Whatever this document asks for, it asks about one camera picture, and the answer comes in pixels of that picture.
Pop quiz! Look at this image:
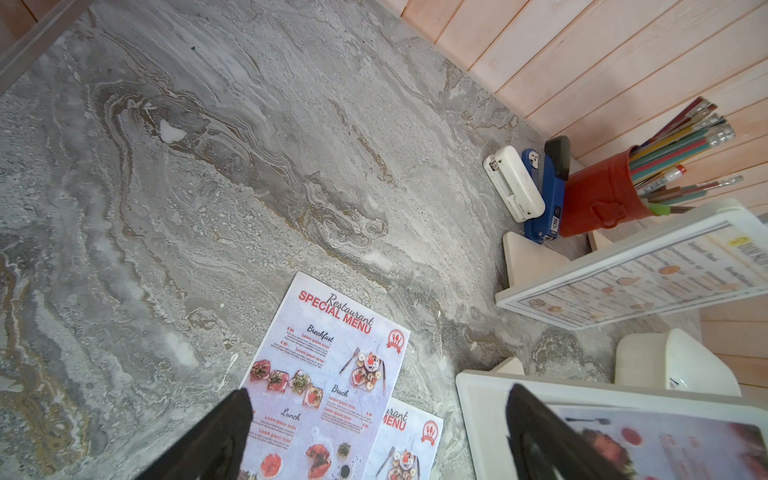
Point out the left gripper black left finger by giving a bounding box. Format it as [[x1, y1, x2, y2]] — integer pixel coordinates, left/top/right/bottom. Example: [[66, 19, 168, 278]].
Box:
[[137, 388, 253, 479]]

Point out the red special menu sheet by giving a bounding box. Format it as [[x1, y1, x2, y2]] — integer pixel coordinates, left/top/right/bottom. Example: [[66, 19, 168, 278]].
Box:
[[238, 272, 410, 479], [362, 398, 444, 480]]

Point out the white menu holder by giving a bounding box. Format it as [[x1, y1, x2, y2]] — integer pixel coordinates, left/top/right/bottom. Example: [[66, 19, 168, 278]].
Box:
[[495, 199, 767, 330], [456, 369, 767, 479]]

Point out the white stapler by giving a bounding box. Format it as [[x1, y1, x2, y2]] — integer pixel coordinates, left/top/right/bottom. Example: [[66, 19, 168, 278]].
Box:
[[483, 146, 545, 223]]

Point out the red metal bucket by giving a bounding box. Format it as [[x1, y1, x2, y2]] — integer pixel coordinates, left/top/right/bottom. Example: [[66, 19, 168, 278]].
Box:
[[559, 148, 652, 237]]

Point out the white plastic tray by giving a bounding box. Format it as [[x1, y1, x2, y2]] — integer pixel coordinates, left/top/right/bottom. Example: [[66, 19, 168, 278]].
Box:
[[614, 329, 742, 397]]

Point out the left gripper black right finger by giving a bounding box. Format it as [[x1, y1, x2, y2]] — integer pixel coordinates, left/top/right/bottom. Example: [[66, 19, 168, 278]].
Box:
[[505, 384, 626, 480]]

